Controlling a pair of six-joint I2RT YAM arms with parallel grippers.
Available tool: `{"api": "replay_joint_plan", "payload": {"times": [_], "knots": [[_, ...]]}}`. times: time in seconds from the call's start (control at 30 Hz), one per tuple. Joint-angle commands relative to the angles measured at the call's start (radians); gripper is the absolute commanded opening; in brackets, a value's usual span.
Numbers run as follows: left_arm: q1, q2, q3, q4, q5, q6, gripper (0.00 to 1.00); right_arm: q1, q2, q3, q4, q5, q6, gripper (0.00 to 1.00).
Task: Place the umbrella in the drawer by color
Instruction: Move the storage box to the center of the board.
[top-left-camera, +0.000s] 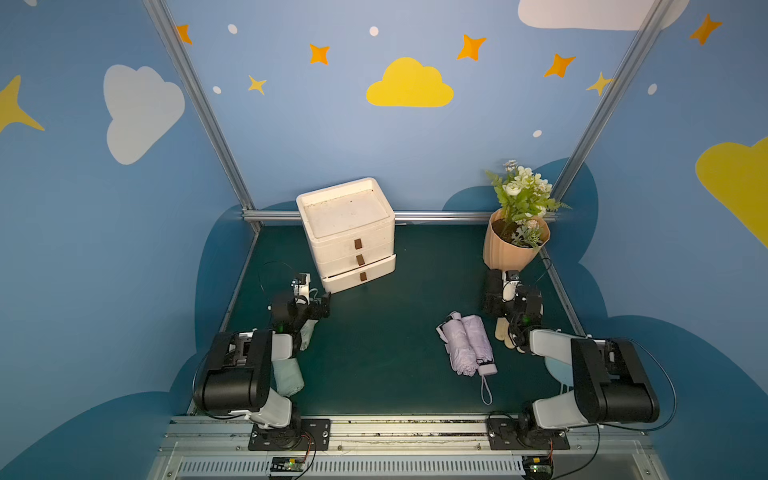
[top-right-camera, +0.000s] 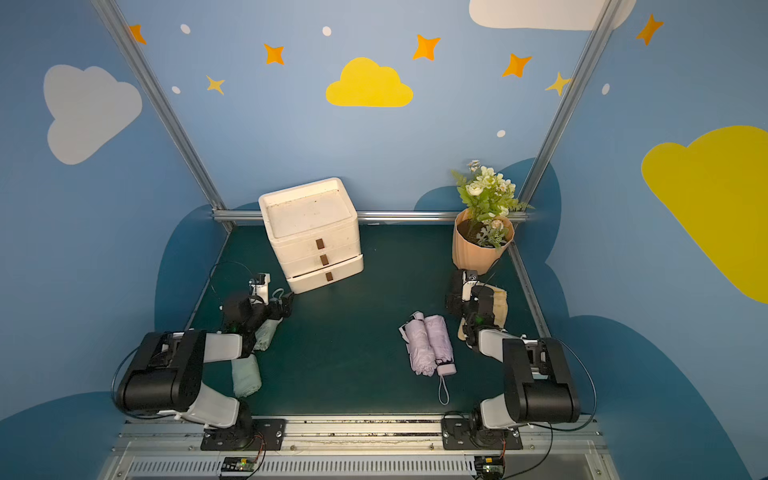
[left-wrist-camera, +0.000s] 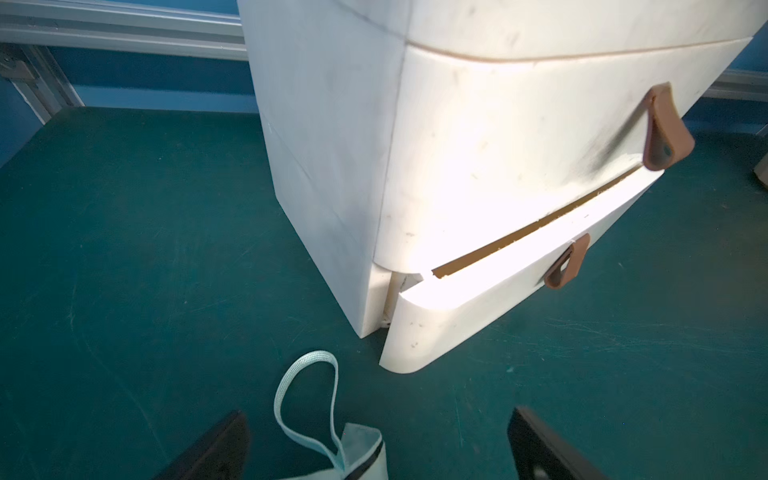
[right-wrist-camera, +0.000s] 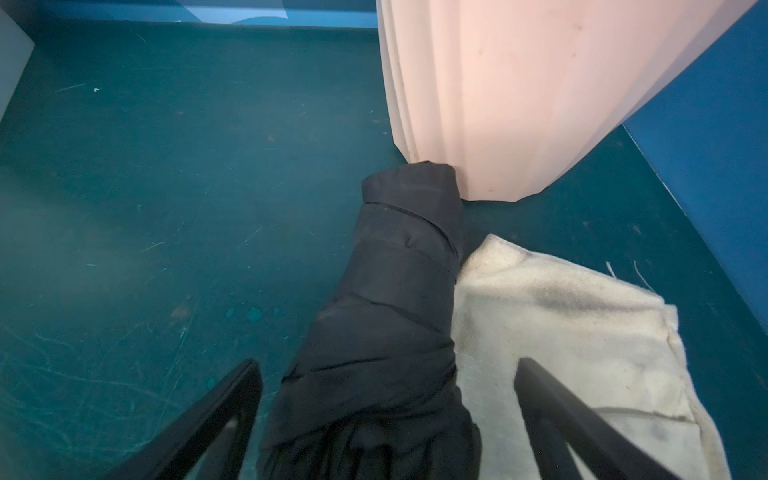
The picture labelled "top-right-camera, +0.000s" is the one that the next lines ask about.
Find left circuit board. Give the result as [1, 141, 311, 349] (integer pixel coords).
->
[219, 456, 259, 477]

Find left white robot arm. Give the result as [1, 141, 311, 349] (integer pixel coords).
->
[111, 289, 294, 451]

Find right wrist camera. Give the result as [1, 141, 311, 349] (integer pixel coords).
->
[460, 270, 478, 302]

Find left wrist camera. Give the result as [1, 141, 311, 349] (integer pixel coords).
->
[248, 273, 270, 305]

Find beige work gloves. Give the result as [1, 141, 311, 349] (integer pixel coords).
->
[458, 284, 508, 342]

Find circuit board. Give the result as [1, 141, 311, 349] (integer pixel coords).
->
[219, 456, 259, 477]
[473, 456, 506, 480]

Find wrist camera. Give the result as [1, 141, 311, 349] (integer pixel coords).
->
[460, 270, 478, 302]
[248, 273, 270, 305]

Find white three-drawer cabinet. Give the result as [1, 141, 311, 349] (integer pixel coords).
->
[259, 178, 364, 294]

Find right circuit board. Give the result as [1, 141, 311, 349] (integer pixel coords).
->
[473, 456, 506, 480]

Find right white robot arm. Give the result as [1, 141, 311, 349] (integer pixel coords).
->
[446, 270, 581, 448]

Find aluminium front rail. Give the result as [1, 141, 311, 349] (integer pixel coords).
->
[99, 414, 619, 479]

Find lilac folded umbrella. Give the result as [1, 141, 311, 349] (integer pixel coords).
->
[424, 315, 457, 406]
[399, 311, 437, 377]

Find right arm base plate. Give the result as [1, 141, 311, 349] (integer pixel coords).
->
[440, 416, 523, 451]

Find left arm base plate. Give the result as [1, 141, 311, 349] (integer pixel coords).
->
[200, 418, 287, 452]

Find flower plant in pot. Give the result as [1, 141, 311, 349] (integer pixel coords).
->
[452, 160, 528, 275]

